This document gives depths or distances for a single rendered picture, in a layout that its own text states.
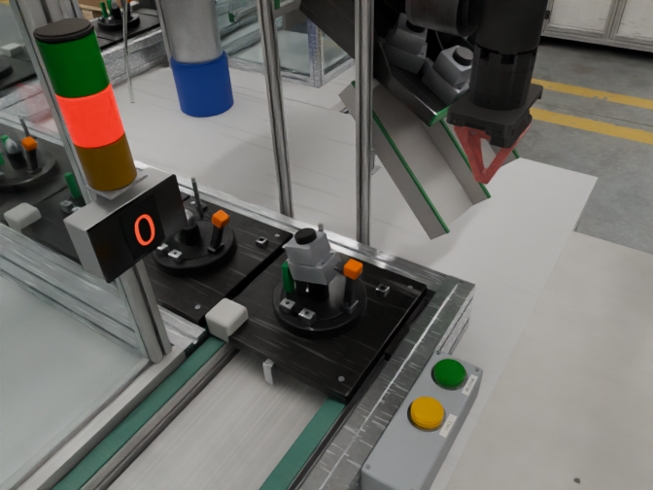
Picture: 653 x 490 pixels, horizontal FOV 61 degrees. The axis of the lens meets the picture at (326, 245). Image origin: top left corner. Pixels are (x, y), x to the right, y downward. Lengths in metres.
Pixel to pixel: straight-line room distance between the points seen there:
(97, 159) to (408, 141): 0.55
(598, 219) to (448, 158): 1.88
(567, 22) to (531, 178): 3.39
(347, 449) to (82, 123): 0.46
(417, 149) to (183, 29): 0.82
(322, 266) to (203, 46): 0.96
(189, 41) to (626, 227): 2.04
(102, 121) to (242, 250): 0.44
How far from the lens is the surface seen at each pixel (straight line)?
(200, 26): 1.58
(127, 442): 0.78
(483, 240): 1.15
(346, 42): 0.88
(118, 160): 0.59
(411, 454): 0.70
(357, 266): 0.74
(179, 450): 0.79
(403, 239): 1.13
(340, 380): 0.75
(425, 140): 0.99
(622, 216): 2.89
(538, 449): 0.86
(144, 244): 0.65
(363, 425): 0.73
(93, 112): 0.57
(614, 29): 4.64
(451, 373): 0.76
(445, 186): 0.99
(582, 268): 1.14
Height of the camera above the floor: 1.57
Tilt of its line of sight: 39 degrees down
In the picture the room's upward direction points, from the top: 3 degrees counter-clockwise
